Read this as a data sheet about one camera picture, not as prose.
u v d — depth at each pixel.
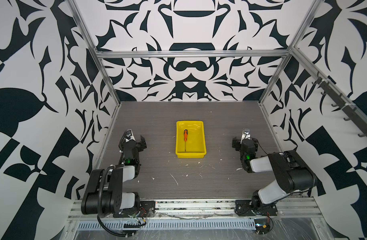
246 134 0.81
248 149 0.72
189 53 0.95
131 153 0.67
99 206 0.39
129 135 0.77
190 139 0.99
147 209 0.74
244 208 0.74
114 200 0.42
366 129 0.51
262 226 0.71
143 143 0.85
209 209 0.76
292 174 0.46
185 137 0.99
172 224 0.71
